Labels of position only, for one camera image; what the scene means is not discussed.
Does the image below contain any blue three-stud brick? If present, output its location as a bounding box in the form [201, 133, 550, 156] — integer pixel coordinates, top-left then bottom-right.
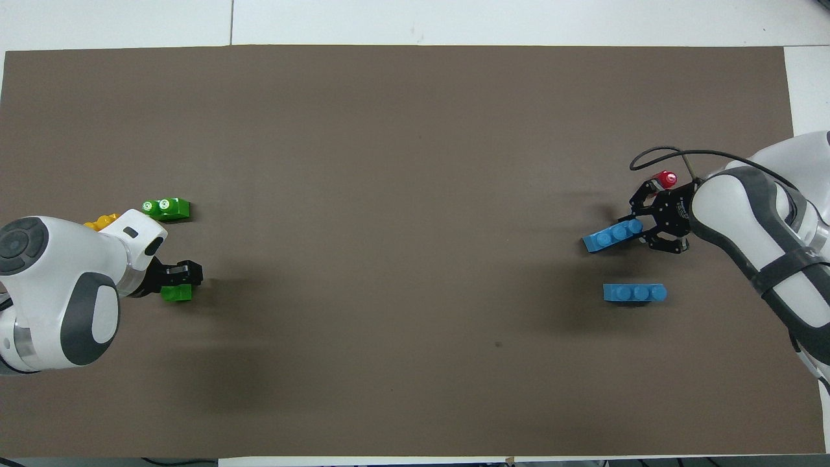
[582, 219, 645, 255]
[602, 283, 668, 304]

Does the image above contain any brown table mat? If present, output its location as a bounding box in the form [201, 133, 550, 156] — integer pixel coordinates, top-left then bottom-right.
[0, 44, 826, 459]

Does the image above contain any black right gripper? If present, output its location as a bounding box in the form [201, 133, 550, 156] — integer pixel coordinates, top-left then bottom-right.
[626, 179, 698, 256]

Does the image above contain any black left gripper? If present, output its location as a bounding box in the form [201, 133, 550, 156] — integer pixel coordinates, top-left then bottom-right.
[132, 256, 204, 299]

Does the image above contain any green brick with printed studs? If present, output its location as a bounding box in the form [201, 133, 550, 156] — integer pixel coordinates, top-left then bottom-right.
[142, 197, 191, 223]

